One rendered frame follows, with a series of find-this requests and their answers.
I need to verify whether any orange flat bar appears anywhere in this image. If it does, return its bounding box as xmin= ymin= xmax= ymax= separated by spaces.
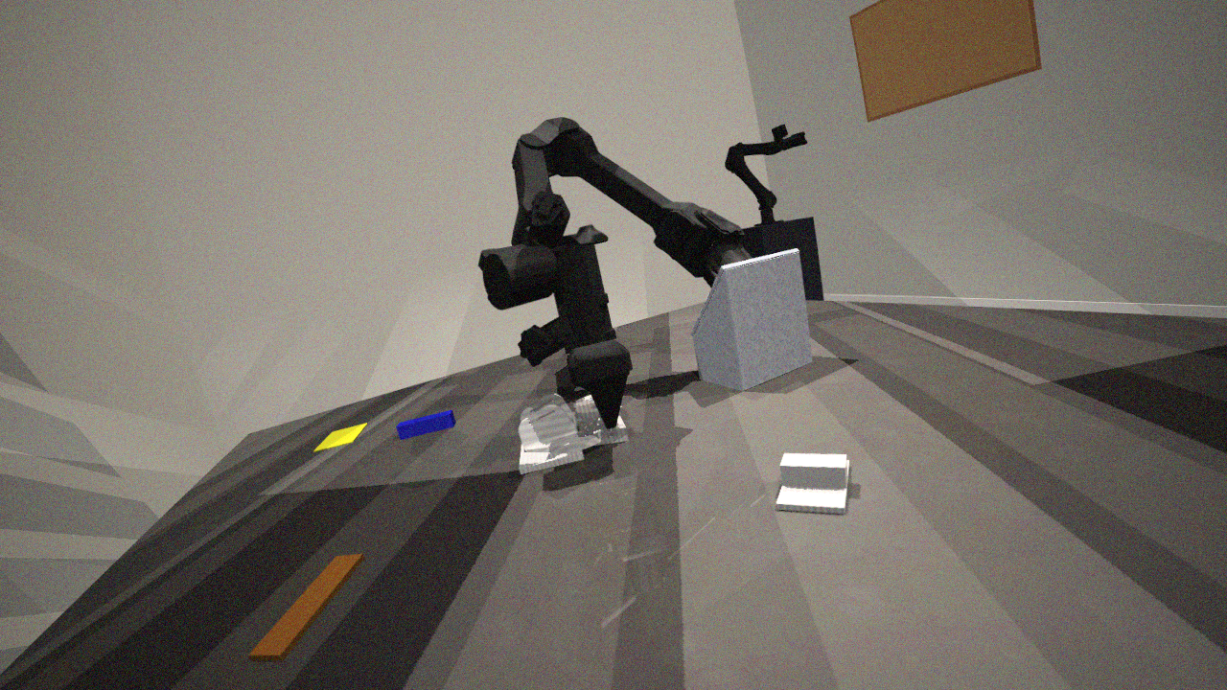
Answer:
xmin=249 ymin=552 xmax=364 ymax=661

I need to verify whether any yellow rectangular plate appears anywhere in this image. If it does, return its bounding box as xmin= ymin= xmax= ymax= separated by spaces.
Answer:
xmin=314 ymin=424 xmax=368 ymax=452

